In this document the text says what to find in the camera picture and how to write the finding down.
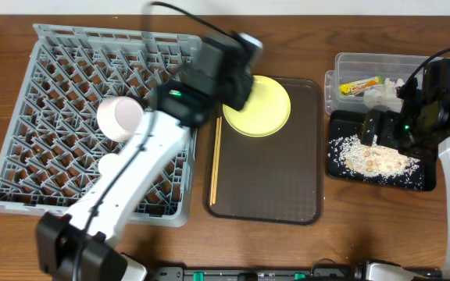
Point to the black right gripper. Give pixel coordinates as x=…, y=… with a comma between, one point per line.
x=371, y=127

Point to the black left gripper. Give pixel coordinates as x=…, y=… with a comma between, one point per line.
x=239, y=95

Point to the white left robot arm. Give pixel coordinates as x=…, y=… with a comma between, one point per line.
x=81, y=244

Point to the clear plastic bin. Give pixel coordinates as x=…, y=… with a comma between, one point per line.
x=350, y=67

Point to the grey dish rack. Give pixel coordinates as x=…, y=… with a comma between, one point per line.
x=50, y=155

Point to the black rectangular tray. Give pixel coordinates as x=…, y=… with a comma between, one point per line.
x=344, y=124

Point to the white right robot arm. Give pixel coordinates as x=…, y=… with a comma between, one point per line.
x=386, y=137

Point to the rice and nuts pile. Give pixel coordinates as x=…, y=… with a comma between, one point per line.
x=358, y=161

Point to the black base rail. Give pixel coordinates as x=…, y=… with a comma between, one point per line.
x=324, y=269

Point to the brown serving tray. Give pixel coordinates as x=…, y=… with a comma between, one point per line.
x=277, y=178

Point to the light blue bowl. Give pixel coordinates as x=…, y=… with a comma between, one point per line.
x=254, y=47

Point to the white cup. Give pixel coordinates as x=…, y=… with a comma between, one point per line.
x=110, y=164

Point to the yellow round plate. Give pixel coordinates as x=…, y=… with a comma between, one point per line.
x=265, y=112

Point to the pink bowl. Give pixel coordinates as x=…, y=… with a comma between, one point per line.
x=119, y=117

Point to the white tissue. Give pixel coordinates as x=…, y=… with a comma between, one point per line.
x=384, y=96

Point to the green orange snack wrapper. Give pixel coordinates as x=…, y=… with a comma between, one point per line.
x=356, y=87

